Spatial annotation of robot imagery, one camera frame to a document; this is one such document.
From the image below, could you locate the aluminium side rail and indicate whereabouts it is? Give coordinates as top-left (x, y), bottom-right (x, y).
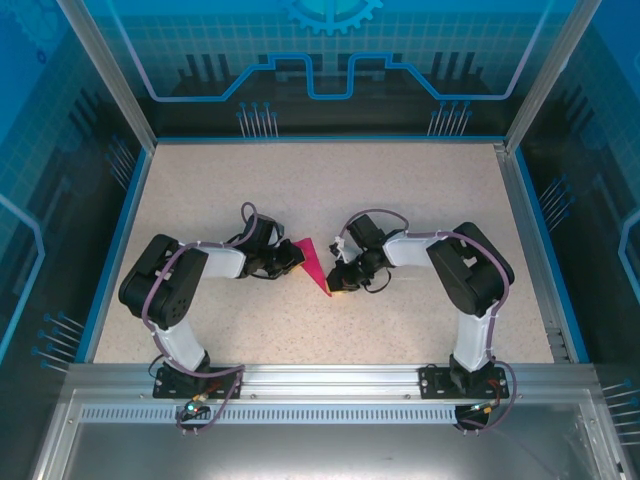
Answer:
top-left (492, 142), bottom-right (574, 364)

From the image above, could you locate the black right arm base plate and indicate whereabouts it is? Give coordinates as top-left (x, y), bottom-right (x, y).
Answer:
top-left (418, 364), bottom-right (511, 400)

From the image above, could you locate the grey metal tray panel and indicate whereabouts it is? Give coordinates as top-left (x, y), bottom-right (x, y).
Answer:
top-left (29, 388), bottom-right (629, 480)

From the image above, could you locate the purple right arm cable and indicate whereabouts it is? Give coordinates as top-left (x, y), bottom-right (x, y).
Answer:
top-left (337, 208), bottom-right (519, 434)

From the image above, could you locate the cable connector with green light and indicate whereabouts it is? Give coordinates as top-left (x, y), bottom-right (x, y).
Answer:
top-left (180, 393), bottom-right (210, 420)
top-left (467, 398), bottom-right (501, 417)

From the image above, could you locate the aluminium mounting rail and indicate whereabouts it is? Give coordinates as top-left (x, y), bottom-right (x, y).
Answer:
top-left (67, 362), bottom-right (599, 401)

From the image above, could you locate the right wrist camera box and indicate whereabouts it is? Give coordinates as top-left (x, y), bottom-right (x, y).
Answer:
top-left (328, 236), bottom-right (352, 262)

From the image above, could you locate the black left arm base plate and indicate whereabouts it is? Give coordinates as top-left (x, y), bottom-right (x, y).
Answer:
top-left (152, 366), bottom-right (245, 400)

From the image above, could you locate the slotted grey cable duct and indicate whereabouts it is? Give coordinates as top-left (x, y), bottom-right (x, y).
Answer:
top-left (78, 405), bottom-right (584, 425)

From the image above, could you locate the blue table border frame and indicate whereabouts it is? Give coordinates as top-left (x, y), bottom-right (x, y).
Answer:
top-left (82, 133), bottom-right (592, 365)

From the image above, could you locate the aluminium frame post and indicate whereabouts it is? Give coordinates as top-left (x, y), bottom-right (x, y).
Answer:
top-left (55, 0), bottom-right (159, 151)
top-left (502, 0), bottom-right (605, 154)

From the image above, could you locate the pink paper sheet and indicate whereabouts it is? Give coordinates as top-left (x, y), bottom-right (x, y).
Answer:
top-left (291, 235), bottom-right (335, 299)

